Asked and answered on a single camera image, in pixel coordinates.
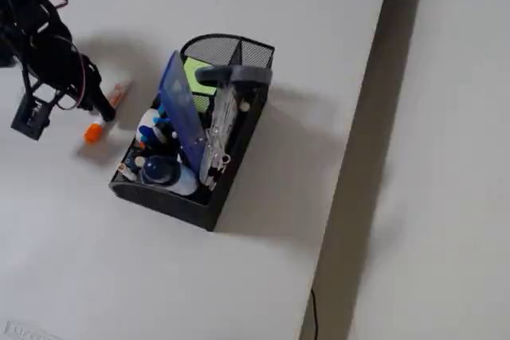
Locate orange cap white marker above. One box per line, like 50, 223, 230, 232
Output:
82, 79, 134, 144

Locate blue plastic ruler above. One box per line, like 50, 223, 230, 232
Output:
158, 49, 208, 176

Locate large blue cap bottle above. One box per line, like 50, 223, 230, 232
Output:
139, 155, 199, 197

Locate black camera box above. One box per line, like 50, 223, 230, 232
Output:
10, 91, 55, 141

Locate clear plastic rulers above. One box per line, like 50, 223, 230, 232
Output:
201, 83, 240, 192

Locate grey tape roll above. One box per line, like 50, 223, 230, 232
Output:
194, 63, 274, 88

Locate black power cable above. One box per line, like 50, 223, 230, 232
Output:
309, 287, 320, 340

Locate green sticky note pad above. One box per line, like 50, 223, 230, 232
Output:
182, 58, 218, 93

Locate black mesh desk organizer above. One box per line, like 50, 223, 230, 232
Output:
109, 33, 276, 233

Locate small blue white bottle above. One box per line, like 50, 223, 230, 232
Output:
136, 107, 171, 148

